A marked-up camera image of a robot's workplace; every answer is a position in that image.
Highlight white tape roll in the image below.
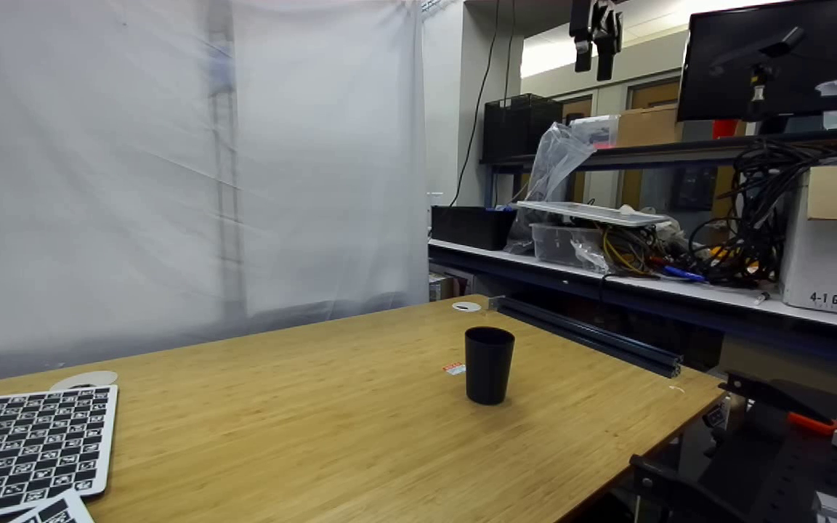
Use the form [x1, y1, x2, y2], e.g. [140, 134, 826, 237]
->
[50, 371, 116, 393]

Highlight white metal shelf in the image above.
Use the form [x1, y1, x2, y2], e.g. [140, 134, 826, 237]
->
[426, 237, 837, 329]

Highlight tangled black cables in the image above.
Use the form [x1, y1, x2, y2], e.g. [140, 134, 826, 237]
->
[685, 143, 821, 291]

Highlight clear plastic bag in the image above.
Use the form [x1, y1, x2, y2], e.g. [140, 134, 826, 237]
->
[506, 123, 593, 255]

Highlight black aluminium rail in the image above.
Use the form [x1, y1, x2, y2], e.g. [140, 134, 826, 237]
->
[496, 300, 683, 377]

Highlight black storage bin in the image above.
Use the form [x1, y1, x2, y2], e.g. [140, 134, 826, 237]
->
[429, 207, 515, 250]

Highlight clear bin with cables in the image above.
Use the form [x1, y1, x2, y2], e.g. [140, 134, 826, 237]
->
[531, 223, 663, 275]

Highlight small checkered calibration card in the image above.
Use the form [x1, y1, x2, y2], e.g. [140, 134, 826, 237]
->
[12, 492, 92, 523]

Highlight black computer monitor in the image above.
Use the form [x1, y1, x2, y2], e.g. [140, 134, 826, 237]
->
[677, 0, 837, 123]

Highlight black plastic cup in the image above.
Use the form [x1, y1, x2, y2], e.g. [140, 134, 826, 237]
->
[465, 326, 515, 403]

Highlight large checkered calibration board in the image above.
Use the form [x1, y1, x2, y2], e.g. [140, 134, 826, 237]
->
[0, 386, 118, 516]

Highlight brown cardboard box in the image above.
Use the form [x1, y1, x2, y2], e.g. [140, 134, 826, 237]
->
[615, 104, 680, 149]

